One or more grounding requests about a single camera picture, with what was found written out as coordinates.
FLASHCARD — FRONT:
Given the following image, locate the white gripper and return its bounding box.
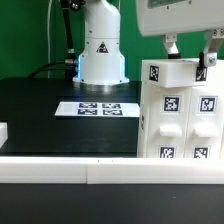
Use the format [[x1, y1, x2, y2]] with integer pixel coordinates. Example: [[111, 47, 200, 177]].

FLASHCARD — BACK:
[[136, 0, 224, 68]]

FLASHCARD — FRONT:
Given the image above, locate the small white cabinet top box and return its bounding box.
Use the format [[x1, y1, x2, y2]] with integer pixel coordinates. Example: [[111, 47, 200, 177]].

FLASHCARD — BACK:
[[141, 57, 224, 89]]

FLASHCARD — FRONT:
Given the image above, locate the white door panel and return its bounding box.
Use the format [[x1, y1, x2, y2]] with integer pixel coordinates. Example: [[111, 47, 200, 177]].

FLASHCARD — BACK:
[[184, 86, 224, 159], [146, 86, 191, 158]]

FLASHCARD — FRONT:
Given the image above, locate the white cabinet body box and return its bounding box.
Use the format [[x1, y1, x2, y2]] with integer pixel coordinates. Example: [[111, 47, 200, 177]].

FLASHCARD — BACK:
[[137, 82, 224, 159]]

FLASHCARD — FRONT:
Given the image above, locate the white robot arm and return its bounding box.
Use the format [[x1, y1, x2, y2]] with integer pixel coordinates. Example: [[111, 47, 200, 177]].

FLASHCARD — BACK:
[[60, 0, 224, 87]]

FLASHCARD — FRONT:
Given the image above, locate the white marker base sheet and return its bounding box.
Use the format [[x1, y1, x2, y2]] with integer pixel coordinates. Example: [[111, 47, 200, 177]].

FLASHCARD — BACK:
[[55, 102, 140, 118]]

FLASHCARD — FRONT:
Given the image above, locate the black cable conduit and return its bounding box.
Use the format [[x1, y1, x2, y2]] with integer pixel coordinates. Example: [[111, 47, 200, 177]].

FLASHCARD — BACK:
[[27, 0, 80, 80]]

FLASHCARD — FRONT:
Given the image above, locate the white cable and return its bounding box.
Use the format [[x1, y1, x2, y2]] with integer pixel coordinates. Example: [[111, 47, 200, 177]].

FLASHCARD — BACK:
[[46, 0, 54, 79]]

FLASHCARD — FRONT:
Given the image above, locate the white U-shaped fence frame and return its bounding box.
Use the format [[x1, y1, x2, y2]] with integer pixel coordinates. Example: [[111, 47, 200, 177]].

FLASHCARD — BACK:
[[0, 122, 224, 185]]

